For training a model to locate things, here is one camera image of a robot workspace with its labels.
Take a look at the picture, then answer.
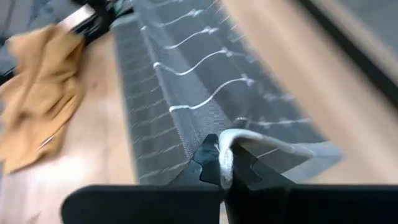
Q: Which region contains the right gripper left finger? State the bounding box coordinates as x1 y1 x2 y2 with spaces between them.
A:
60 133 225 224

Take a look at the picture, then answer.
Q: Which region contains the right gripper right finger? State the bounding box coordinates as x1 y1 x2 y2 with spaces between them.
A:
224 144 398 224

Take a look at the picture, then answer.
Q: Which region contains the grey checked towel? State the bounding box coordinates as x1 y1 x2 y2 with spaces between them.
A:
111 0 343 190

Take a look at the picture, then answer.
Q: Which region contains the yellow towel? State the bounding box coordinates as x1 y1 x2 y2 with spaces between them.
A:
0 24 87 174

